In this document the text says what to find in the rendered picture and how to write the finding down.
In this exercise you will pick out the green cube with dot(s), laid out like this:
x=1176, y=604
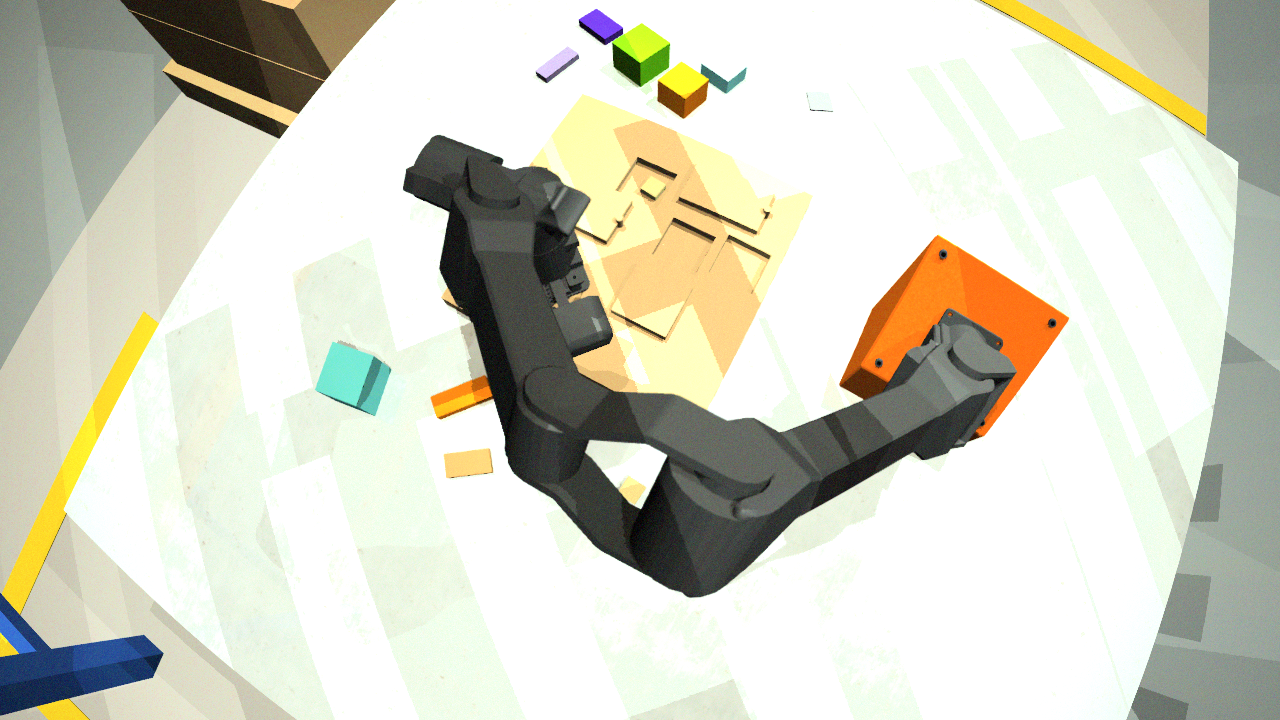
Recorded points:
x=641, y=54

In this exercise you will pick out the purple flat block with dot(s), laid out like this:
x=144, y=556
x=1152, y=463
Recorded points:
x=600, y=26

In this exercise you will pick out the light teal cube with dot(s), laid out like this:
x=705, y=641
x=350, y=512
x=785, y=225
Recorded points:
x=723, y=71

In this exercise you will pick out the pale yellow square board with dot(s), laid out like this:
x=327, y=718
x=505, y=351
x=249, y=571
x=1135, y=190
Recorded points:
x=682, y=278

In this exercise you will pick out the turquoise cube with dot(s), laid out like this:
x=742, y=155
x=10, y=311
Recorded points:
x=353, y=378

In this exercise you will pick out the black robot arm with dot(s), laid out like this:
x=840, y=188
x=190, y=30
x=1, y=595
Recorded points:
x=727, y=488

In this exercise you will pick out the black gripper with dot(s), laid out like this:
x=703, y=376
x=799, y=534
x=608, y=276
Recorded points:
x=584, y=322

